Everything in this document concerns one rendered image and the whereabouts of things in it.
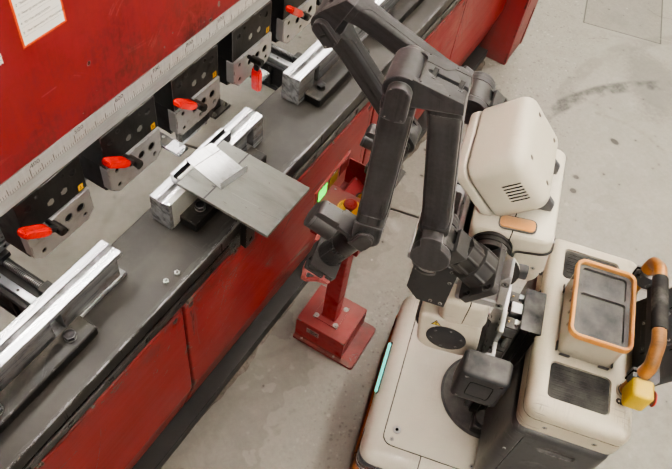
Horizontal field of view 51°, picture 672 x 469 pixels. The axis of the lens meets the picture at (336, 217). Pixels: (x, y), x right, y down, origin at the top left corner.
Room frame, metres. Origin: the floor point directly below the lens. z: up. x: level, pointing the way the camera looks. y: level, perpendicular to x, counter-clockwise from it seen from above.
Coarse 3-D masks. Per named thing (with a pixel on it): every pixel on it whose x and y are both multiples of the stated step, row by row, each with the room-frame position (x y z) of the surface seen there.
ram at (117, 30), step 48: (0, 0) 0.75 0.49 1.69; (96, 0) 0.89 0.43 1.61; (144, 0) 0.99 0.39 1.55; (192, 0) 1.10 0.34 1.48; (240, 0) 1.24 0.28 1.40; (0, 48) 0.72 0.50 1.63; (48, 48) 0.79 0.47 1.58; (96, 48) 0.87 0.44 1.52; (144, 48) 0.97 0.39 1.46; (0, 96) 0.70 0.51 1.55; (48, 96) 0.77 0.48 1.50; (96, 96) 0.86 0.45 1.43; (144, 96) 0.96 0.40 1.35; (0, 144) 0.68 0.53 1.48; (48, 144) 0.75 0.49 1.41
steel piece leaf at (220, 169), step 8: (216, 152) 1.16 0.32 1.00; (208, 160) 1.13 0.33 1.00; (216, 160) 1.13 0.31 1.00; (224, 160) 1.14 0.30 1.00; (232, 160) 1.14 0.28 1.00; (200, 168) 1.10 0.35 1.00; (208, 168) 1.10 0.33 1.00; (216, 168) 1.11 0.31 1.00; (224, 168) 1.11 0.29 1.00; (232, 168) 1.12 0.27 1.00; (240, 168) 1.12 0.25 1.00; (208, 176) 1.08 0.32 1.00; (216, 176) 1.08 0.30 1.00; (224, 176) 1.09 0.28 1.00; (232, 176) 1.08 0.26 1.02; (216, 184) 1.06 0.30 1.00; (224, 184) 1.05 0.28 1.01
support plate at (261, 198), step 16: (224, 144) 1.19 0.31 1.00; (240, 160) 1.15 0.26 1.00; (256, 160) 1.16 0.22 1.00; (192, 176) 1.07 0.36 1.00; (240, 176) 1.10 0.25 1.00; (256, 176) 1.11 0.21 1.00; (272, 176) 1.11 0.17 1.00; (288, 176) 1.12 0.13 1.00; (192, 192) 1.02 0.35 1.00; (208, 192) 1.03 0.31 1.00; (224, 192) 1.04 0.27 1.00; (240, 192) 1.05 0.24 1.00; (256, 192) 1.06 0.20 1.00; (272, 192) 1.06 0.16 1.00; (288, 192) 1.07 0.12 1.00; (304, 192) 1.08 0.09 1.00; (224, 208) 0.99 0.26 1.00; (240, 208) 1.00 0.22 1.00; (256, 208) 1.01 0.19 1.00; (272, 208) 1.02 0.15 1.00; (288, 208) 1.02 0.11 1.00; (256, 224) 0.96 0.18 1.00; (272, 224) 0.97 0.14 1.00
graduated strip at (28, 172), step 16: (256, 0) 1.29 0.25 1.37; (224, 16) 1.18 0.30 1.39; (208, 32) 1.14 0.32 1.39; (192, 48) 1.09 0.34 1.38; (160, 64) 1.00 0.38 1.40; (144, 80) 0.96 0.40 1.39; (128, 96) 0.92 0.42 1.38; (96, 112) 0.85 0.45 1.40; (112, 112) 0.88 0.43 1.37; (80, 128) 0.81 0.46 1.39; (64, 144) 0.77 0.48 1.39; (48, 160) 0.74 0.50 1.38; (16, 176) 0.68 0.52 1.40; (32, 176) 0.71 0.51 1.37; (0, 192) 0.65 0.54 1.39
